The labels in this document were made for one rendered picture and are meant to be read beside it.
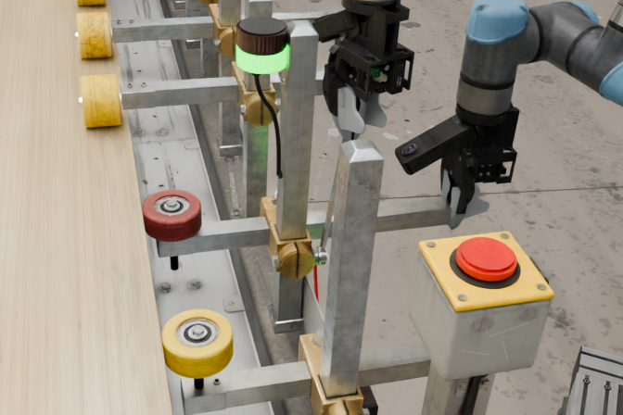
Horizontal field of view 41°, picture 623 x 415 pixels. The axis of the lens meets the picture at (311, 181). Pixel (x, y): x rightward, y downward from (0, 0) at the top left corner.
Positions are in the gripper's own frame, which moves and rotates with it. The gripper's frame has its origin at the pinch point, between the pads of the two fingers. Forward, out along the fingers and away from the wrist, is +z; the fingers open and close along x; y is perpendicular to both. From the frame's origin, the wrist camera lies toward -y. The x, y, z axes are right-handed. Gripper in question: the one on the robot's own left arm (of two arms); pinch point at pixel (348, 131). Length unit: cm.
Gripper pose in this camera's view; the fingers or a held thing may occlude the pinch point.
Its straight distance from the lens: 113.5
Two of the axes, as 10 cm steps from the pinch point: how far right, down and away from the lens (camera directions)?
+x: 8.2, -2.7, 5.0
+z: -0.5, 8.3, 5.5
